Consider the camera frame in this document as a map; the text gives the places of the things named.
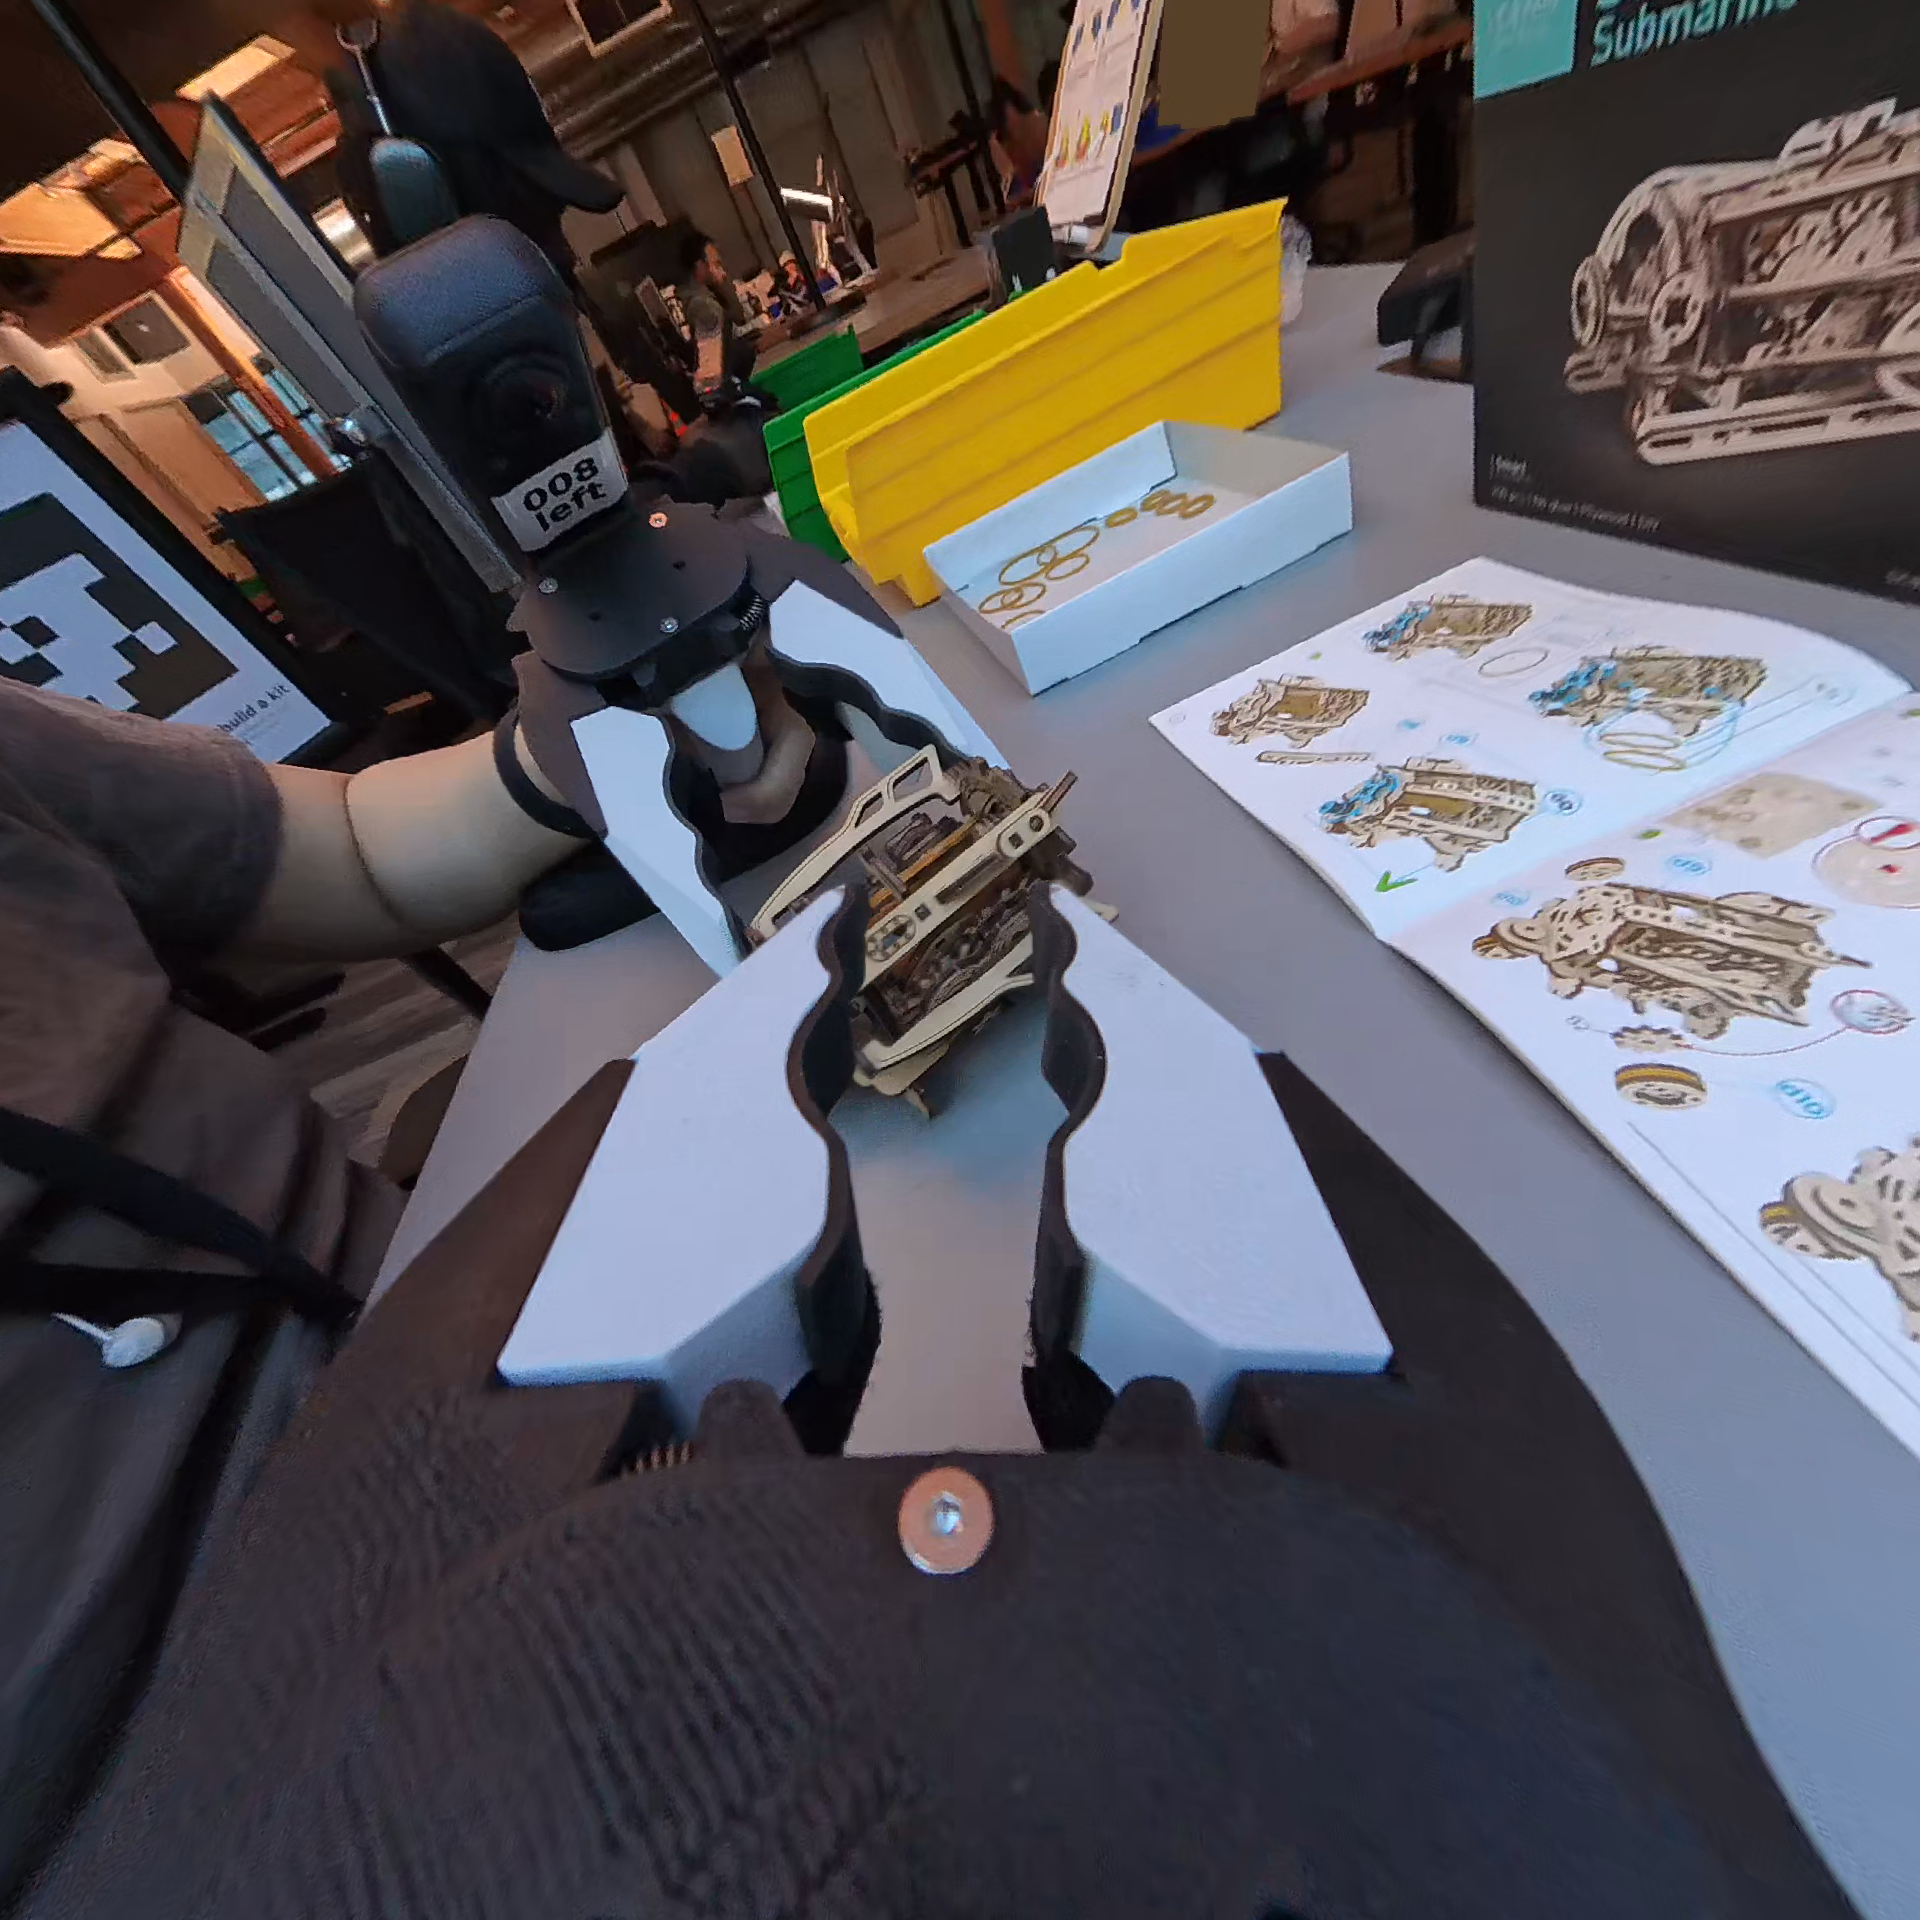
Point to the black white marker sign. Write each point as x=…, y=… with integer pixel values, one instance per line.
x=90, y=598

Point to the green plastic bin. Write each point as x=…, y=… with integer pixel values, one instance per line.
x=794, y=448

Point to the white cardboard tray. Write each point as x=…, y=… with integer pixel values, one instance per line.
x=1201, y=585

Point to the wooden mechanical model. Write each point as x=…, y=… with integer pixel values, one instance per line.
x=944, y=917

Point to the person's left forearm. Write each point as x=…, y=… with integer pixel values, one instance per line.
x=406, y=855

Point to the black device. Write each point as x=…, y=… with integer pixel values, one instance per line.
x=1424, y=306

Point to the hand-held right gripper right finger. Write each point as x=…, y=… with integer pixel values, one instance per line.
x=1213, y=1215

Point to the model instruction booklet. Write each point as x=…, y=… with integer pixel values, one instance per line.
x=1576, y=838

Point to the black model kit box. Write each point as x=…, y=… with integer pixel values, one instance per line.
x=1695, y=299

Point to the pile of rubber bands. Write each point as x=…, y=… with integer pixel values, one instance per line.
x=1050, y=566

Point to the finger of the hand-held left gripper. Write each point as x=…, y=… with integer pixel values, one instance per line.
x=856, y=661
x=637, y=810

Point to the black cap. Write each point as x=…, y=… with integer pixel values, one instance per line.
x=495, y=118

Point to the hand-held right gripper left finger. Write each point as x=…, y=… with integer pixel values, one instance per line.
x=690, y=1215

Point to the person's left hand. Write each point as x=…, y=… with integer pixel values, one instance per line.
x=783, y=780

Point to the yellow plastic bin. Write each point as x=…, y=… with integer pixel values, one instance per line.
x=1050, y=391

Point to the grey monitor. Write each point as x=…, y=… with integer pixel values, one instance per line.
x=287, y=287

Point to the white poster board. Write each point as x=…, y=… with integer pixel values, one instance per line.
x=1102, y=118

